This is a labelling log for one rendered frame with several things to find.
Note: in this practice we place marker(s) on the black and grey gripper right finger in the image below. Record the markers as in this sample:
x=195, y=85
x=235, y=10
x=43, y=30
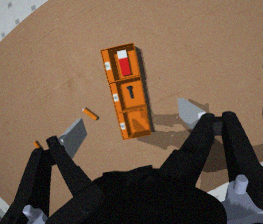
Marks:
x=244, y=196

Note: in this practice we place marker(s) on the orange rack of bins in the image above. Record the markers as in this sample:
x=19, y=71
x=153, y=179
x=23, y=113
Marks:
x=136, y=121

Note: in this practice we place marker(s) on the red and white eraser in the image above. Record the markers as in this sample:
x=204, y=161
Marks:
x=123, y=60

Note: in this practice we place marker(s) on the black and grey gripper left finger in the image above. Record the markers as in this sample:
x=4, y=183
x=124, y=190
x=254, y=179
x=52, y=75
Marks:
x=33, y=195

